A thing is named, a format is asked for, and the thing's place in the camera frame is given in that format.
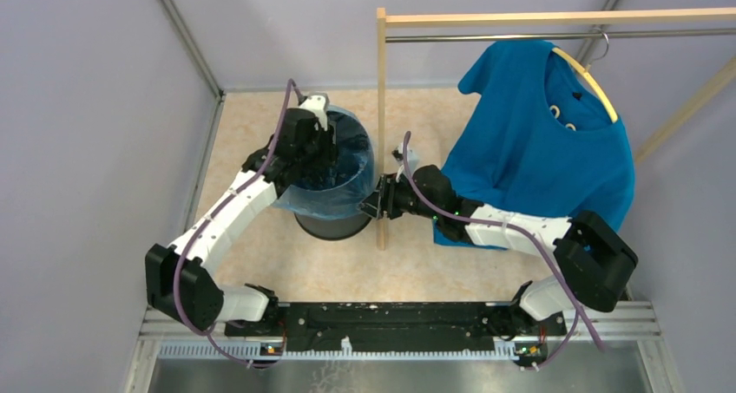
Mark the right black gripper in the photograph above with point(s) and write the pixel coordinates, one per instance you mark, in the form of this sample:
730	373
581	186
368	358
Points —
384	199

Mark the blue plastic trash bag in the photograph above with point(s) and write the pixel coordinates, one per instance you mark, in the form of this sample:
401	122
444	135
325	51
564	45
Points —
336	192

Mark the black cylindrical trash bin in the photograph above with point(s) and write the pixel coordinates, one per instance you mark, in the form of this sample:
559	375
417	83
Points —
333	230

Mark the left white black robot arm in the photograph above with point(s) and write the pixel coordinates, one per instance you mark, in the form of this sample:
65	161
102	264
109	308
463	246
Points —
180	276

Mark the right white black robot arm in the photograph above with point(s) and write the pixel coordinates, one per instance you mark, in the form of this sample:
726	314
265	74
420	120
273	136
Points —
590	264

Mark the blue t-shirt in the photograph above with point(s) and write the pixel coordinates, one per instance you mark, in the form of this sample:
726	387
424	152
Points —
537	141

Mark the wooden clothes rack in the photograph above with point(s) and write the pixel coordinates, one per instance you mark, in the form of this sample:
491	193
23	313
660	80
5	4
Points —
601	18

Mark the yellow clothes hanger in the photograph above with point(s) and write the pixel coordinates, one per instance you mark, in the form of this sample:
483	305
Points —
586	76

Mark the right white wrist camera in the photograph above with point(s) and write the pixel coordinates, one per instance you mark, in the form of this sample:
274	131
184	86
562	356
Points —
403	156

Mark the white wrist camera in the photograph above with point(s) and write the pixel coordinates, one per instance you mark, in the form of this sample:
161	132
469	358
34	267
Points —
403	156
318	104

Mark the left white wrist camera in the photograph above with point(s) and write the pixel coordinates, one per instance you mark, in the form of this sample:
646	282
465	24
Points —
318	104

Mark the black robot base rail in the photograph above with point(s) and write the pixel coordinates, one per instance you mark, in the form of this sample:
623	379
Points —
414	330

